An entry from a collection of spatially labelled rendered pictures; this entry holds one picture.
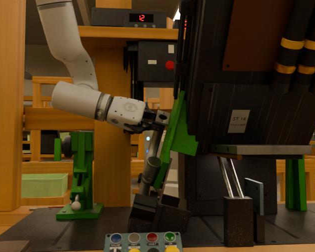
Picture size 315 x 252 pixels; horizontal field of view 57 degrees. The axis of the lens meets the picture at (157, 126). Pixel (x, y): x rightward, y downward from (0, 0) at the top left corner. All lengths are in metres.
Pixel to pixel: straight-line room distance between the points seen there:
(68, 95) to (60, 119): 0.41
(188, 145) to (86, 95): 0.32
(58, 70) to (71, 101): 10.49
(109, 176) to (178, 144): 0.44
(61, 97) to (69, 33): 0.17
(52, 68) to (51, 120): 10.15
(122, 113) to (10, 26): 0.64
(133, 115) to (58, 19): 0.31
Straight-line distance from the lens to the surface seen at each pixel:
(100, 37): 1.08
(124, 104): 0.86
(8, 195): 1.24
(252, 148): 0.63
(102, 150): 1.14
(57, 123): 1.26
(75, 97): 0.86
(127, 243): 0.60
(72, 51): 0.83
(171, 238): 0.61
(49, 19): 0.83
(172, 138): 0.76
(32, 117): 1.29
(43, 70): 11.45
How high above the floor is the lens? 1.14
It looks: 3 degrees up
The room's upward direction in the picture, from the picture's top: straight up
